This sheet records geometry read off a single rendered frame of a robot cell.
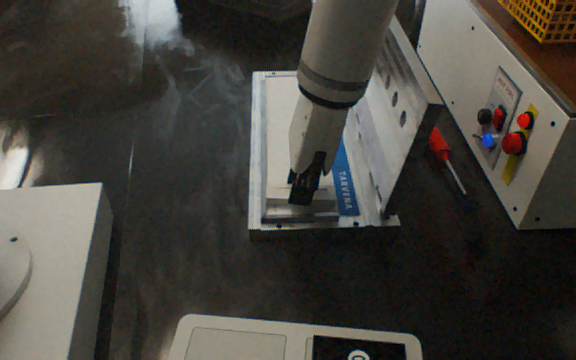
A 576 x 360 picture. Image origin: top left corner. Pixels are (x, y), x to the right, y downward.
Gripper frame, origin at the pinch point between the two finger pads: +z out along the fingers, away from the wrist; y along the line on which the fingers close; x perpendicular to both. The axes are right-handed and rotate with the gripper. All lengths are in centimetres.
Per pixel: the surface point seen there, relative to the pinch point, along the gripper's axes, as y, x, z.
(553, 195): 6.0, 30.8, -8.6
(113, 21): -71, -42, 14
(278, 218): 4.4, -2.8, 2.9
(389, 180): 3.6, 10.3, -5.6
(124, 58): -50, -35, 13
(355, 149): -11.7, 10.2, 1.1
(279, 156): -10.3, -2.1, 3.6
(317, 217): 4.4, 2.4, 1.8
